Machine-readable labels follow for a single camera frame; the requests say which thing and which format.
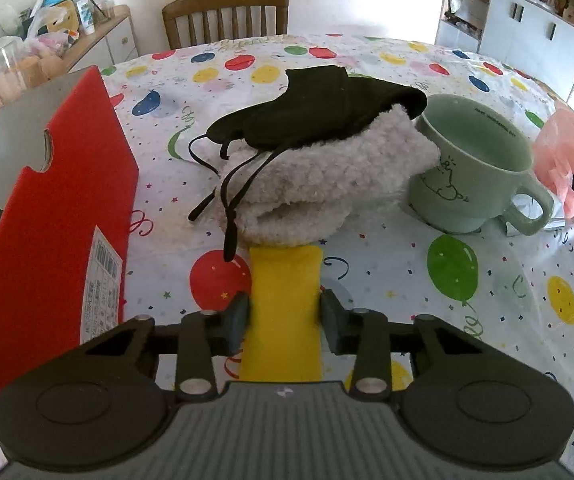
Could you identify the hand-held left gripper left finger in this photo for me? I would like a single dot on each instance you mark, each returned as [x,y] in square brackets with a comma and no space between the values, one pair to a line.
[239,321]

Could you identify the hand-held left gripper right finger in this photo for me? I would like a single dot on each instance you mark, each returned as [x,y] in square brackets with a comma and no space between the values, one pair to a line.
[330,321]

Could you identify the yellow cloth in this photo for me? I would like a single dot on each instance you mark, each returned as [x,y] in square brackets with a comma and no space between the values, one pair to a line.
[284,305]

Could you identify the white fleece cloth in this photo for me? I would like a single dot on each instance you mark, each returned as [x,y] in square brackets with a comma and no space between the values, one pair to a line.
[327,180]

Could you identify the black face mask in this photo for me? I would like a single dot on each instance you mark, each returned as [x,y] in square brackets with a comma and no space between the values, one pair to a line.
[312,110]

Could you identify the red cardboard box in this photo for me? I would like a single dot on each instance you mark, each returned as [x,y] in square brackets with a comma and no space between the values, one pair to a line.
[52,220]

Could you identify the pink plastic bag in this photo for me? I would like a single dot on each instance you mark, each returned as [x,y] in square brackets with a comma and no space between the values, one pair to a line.
[564,150]

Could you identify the green mug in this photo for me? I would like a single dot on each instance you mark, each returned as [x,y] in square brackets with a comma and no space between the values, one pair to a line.
[467,180]

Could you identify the balloon print tablecloth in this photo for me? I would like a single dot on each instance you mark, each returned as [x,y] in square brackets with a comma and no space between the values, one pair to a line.
[492,280]

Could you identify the white storage cabinet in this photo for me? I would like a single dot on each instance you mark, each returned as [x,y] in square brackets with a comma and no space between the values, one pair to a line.
[532,25]

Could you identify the wooden sideboard with white drawers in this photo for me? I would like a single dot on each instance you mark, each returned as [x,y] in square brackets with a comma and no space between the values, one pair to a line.
[102,47]

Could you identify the wooden chair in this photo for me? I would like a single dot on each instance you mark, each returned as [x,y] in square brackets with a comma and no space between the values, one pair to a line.
[224,15]

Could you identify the clear plastic container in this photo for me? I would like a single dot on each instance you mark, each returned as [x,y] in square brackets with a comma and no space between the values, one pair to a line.
[9,67]

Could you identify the white bottle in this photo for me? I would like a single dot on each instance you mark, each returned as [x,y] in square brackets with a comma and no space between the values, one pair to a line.
[86,15]

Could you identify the yellow plush toy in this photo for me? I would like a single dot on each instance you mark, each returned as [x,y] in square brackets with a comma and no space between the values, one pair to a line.
[61,17]

